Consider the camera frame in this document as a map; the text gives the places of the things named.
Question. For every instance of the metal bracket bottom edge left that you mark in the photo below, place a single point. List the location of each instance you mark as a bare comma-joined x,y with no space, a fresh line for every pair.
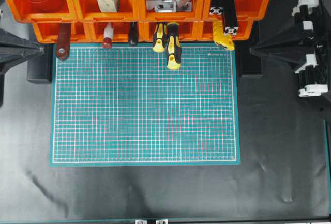
140,221

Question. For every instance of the yellow utility knife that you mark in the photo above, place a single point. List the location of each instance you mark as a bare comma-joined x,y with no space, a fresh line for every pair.
220,38

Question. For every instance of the brown wooden tool handle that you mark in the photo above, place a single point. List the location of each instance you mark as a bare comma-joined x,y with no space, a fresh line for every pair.
63,42

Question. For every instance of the black rack base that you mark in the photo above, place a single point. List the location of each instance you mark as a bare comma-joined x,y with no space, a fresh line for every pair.
39,69

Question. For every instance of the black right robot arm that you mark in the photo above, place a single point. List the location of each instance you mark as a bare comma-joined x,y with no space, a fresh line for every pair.
305,47

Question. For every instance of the green cutting mat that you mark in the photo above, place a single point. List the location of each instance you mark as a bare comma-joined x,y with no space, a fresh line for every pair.
124,107

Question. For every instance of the orange bin rack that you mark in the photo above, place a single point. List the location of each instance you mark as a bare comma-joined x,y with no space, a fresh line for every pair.
88,22

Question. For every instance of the metal bracket bottom edge right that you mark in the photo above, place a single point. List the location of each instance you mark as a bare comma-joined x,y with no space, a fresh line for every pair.
162,221

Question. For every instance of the yellow black screwdriver left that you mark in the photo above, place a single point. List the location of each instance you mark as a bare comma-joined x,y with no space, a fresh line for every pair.
160,37

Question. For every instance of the yellow black screwdriver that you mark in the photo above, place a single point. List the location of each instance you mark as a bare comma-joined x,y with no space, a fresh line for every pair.
160,37
173,50

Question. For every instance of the yellow black screwdriver right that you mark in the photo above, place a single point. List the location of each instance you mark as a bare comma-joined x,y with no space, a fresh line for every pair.
173,50

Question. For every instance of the white red glue bottle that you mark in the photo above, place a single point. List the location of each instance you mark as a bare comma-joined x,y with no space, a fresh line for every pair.
108,36

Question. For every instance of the metal bracket edge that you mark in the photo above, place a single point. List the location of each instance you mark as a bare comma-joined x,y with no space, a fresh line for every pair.
140,221
162,221

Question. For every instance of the dark tool handle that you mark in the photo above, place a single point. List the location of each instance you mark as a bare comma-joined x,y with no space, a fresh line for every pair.
133,37

